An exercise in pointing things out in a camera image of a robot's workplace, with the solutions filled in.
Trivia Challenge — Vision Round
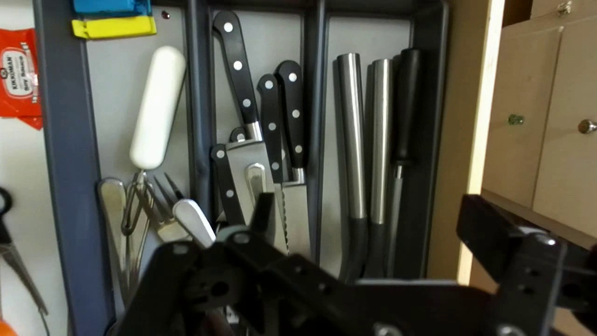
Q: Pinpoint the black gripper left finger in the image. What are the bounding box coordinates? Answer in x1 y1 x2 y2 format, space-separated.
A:
114 191 375 336

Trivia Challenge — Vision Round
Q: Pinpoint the blue clip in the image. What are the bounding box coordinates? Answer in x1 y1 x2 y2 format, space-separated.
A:
71 0 155 19

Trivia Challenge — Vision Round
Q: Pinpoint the yellow blue sponge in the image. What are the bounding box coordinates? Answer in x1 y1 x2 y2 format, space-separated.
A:
69 14 161 42

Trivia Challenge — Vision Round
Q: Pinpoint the slim black riveted knife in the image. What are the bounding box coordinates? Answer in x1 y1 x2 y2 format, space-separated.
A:
256 72 290 187

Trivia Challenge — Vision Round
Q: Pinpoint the white handled utensil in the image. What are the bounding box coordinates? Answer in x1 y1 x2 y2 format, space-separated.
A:
170 199 219 251

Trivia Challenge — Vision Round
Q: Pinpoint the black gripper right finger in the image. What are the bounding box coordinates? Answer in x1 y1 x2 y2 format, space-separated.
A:
456 193 597 336

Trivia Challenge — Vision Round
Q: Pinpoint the wooden cabinet with knobs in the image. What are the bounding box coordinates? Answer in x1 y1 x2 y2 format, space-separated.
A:
480 0 597 240

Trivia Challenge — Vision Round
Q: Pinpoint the serrated black riveted knife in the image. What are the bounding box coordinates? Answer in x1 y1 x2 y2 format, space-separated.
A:
275 59 314 258

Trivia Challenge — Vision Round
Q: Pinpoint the large black riveted knife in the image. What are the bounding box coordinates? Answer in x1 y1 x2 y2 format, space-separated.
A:
211 10 276 240

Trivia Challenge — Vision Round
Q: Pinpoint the wooden drawer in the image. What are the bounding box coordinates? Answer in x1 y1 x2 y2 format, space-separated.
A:
428 0 508 288

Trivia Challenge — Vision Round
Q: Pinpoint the red packet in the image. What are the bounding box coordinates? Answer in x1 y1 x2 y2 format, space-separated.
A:
0 27 47 133

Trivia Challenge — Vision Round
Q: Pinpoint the white handled knife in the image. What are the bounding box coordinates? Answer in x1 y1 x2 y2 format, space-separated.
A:
120 44 189 240

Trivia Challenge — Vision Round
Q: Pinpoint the steel handled black utensil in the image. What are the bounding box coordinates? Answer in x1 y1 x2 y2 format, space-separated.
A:
366 59 396 281
332 51 372 286

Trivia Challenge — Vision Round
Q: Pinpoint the grey cutlery tray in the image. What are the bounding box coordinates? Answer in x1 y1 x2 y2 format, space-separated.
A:
32 0 452 336

